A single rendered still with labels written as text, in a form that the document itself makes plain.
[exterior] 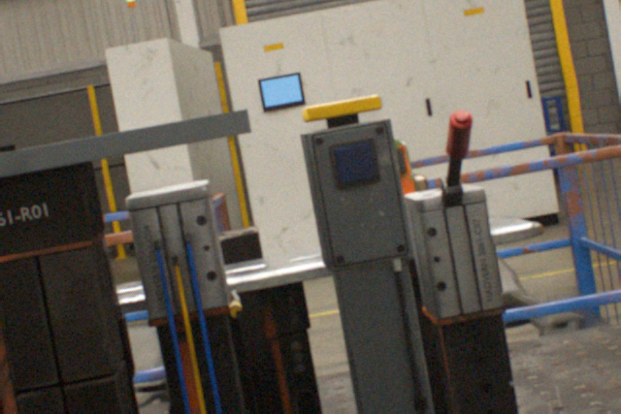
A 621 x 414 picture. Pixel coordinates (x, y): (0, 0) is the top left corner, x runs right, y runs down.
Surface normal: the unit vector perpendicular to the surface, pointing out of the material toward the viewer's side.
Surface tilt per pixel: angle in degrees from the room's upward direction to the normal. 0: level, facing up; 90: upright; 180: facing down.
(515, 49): 90
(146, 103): 90
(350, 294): 90
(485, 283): 90
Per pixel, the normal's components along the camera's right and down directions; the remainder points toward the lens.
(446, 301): 0.07, 0.04
